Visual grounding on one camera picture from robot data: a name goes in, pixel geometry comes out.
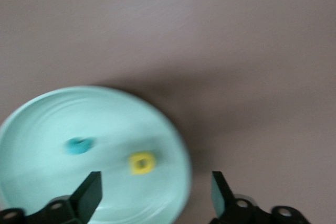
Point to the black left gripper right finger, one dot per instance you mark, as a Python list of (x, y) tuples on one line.
[(223, 205)]

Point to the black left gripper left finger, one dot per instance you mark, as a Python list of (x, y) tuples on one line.
[(86, 197)]

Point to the teal foam letter c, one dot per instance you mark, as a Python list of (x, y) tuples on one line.
[(77, 148)]

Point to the yellow foam letter o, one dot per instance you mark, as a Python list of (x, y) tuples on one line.
[(134, 168)]

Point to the green round plate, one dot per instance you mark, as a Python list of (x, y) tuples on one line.
[(105, 119)]

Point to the brown table cover sheet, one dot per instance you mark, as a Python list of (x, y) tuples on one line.
[(210, 37)]

